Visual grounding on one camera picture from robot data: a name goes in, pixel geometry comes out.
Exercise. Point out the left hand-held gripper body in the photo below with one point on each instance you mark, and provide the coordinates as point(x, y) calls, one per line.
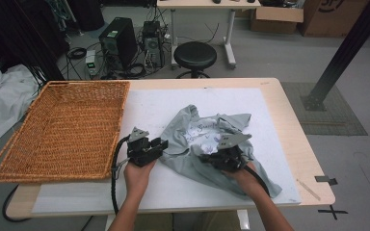
point(138, 134)

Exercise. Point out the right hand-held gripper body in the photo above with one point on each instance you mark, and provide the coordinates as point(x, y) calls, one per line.
point(231, 140)

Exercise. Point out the grey printed t-shirt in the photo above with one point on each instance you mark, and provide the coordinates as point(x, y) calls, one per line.
point(186, 160)

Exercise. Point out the orange wicker basket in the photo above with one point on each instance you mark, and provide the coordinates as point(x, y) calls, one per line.
point(70, 128)

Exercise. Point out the person's left hand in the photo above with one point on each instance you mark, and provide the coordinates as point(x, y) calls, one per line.
point(138, 179)

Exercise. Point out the person's right hand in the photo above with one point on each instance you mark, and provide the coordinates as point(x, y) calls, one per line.
point(245, 181)

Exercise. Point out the white table mat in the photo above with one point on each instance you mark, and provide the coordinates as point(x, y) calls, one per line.
point(173, 99)

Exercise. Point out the person's khaki trousers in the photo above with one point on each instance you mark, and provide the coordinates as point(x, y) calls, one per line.
point(218, 223)

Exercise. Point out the white table leg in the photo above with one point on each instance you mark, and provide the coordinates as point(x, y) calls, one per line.
point(243, 221)

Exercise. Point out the white device with green display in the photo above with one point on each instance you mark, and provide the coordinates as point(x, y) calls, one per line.
point(91, 62)

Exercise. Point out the black round stool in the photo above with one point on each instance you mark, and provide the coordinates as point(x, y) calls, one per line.
point(195, 54)

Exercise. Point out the small open computer case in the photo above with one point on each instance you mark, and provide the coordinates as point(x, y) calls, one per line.
point(152, 41)

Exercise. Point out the black computer tower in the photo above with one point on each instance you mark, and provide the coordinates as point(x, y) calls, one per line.
point(118, 38)

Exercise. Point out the black tape strip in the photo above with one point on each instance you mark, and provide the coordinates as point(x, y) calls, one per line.
point(325, 179)

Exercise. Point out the grey floor mat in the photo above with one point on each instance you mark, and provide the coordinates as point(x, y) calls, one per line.
point(337, 118)

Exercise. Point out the open cardboard box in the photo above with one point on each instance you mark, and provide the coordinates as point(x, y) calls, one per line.
point(276, 20)

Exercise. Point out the white crumpled sheet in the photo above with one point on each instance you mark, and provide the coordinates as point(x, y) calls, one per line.
point(3, 102)

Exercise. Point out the white-legged wooden desk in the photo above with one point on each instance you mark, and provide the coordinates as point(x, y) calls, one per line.
point(202, 4)

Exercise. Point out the large cardboard box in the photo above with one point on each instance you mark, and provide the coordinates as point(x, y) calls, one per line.
point(330, 19)

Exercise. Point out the black metal post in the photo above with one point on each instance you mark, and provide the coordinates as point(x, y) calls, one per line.
point(343, 54)

